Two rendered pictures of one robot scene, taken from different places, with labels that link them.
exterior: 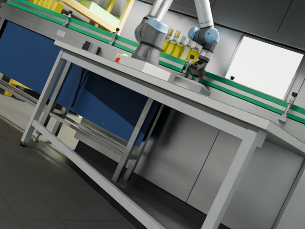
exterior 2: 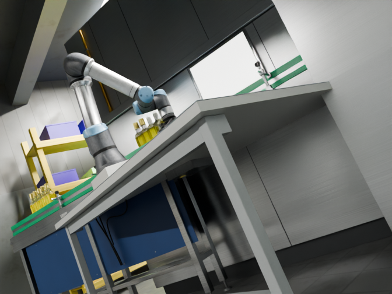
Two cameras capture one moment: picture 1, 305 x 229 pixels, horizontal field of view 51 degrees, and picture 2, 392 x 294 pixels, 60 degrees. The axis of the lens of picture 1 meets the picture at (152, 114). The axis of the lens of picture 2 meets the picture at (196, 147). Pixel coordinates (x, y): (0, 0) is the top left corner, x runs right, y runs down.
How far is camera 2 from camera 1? 0.47 m
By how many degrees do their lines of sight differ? 14
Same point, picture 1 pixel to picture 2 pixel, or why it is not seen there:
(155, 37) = (98, 140)
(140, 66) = (105, 174)
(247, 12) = (174, 51)
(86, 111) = (134, 256)
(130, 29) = not seen: hidden behind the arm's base
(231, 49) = (191, 87)
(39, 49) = (62, 245)
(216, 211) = (248, 227)
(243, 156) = (217, 154)
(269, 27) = (200, 42)
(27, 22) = (37, 234)
